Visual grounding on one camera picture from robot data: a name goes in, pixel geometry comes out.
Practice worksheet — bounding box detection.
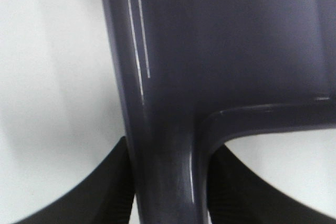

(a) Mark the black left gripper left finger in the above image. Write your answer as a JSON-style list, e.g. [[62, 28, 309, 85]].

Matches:
[[20, 137, 135, 223]]

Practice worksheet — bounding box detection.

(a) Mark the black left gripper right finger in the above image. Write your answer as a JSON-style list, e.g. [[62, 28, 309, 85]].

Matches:
[[207, 145, 335, 223]]

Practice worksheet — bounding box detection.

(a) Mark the purple plastic dustpan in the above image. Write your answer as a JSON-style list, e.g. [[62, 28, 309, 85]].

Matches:
[[102, 0, 335, 223]]

